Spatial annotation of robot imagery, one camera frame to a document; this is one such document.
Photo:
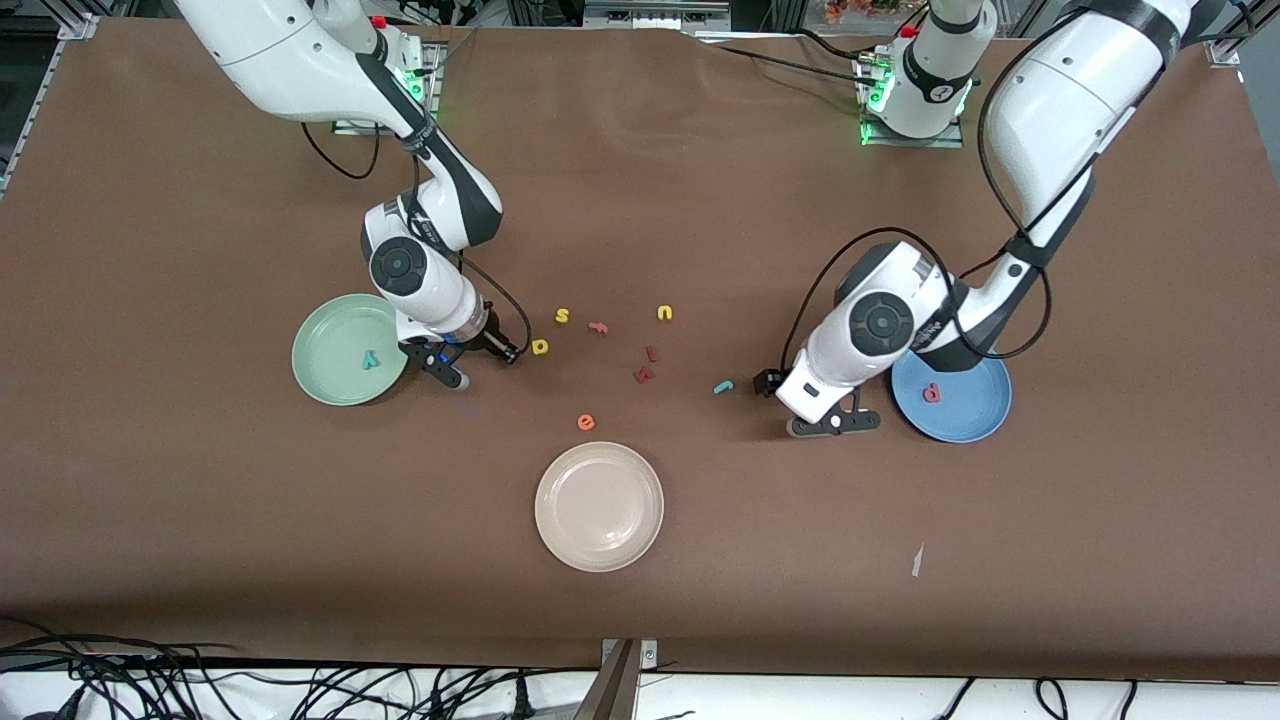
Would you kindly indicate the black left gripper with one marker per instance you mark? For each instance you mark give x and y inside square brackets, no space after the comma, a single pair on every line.
[769,382]

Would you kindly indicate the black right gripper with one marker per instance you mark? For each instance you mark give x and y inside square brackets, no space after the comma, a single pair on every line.
[494,341]

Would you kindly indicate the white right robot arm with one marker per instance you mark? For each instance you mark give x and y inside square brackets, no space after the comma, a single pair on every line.
[290,60]

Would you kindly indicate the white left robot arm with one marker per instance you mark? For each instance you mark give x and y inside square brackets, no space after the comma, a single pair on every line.
[1060,110]

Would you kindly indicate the green plate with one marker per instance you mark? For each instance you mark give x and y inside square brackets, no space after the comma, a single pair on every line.
[330,360]

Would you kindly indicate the beige plate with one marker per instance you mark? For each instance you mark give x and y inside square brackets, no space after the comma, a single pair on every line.
[598,507]

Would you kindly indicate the blue plate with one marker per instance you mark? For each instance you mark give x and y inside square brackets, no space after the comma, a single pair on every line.
[960,415]

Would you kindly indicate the white paper scrap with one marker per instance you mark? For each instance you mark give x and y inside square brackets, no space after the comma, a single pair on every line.
[917,560]

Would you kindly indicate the grey device box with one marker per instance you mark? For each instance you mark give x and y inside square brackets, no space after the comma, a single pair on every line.
[655,15]

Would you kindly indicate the orange artificial flowers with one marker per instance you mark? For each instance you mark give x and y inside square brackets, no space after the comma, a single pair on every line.
[860,8]

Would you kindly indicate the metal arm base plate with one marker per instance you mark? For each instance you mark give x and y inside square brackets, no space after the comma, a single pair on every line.
[432,100]
[900,143]

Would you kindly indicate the metal table edge bracket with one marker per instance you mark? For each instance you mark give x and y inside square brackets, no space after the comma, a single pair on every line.
[622,690]

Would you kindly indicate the aluminium frame profile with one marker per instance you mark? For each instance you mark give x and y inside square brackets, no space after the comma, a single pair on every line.
[80,28]
[1222,50]

